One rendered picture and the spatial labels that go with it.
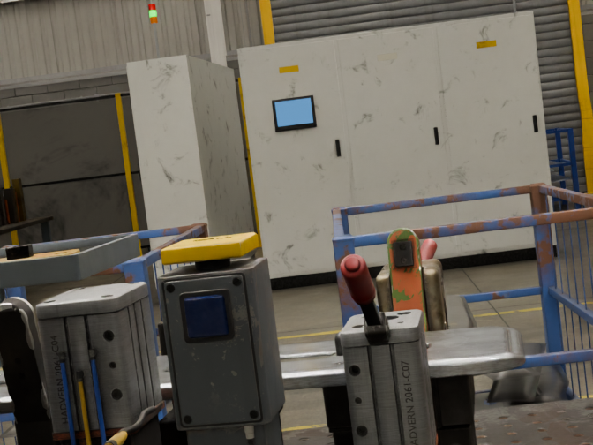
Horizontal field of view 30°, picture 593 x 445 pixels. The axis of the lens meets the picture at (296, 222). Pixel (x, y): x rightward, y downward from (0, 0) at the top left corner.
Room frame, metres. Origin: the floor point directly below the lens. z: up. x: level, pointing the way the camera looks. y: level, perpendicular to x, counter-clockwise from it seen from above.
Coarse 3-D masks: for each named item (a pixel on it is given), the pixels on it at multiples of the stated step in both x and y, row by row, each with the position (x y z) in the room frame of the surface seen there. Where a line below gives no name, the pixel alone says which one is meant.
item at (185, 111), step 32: (128, 64) 9.10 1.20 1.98; (160, 64) 9.07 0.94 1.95; (192, 64) 9.26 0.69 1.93; (160, 96) 9.07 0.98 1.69; (192, 96) 9.09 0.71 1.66; (224, 96) 10.65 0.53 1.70; (160, 128) 9.08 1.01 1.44; (192, 128) 9.04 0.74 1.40; (224, 128) 10.42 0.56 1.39; (160, 160) 9.08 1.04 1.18; (192, 160) 9.05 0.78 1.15; (224, 160) 10.20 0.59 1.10; (160, 192) 9.08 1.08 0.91; (192, 192) 9.05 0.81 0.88; (224, 192) 9.98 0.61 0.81; (160, 224) 9.09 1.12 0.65; (224, 224) 9.78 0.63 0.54
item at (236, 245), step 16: (192, 240) 0.82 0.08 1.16; (208, 240) 0.81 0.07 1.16; (224, 240) 0.79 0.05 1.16; (240, 240) 0.78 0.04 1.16; (256, 240) 0.82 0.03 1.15; (176, 256) 0.78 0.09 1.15; (192, 256) 0.78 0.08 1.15; (208, 256) 0.78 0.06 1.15; (224, 256) 0.77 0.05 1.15; (240, 256) 0.77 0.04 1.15
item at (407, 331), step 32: (352, 320) 0.98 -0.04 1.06; (416, 320) 0.94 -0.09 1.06; (352, 352) 0.92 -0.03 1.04; (384, 352) 0.91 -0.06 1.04; (416, 352) 0.91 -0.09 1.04; (352, 384) 0.92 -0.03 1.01; (384, 384) 0.91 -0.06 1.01; (416, 384) 0.91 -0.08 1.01; (352, 416) 0.92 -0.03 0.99; (384, 416) 0.91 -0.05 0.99; (416, 416) 0.91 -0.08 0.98
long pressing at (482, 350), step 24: (432, 336) 1.16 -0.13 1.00; (456, 336) 1.14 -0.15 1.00; (480, 336) 1.13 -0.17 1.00; (504, 336) 1.11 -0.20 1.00; (312, 360) 1.11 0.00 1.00; (336, 360) 1.10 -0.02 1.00; (432, 360) 1.03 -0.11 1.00; (456, 360) 1.02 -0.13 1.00; (480, 360) 1.01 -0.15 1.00; (504, 360) 1.01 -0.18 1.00; (0, 384) 1.21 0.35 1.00; (168, 384) 1.07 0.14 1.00; (288, 384) 1.05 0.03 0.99; (312, 384) 1.04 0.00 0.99; (336, 384) 1.04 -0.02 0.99; (0, 408) 1.10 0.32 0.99
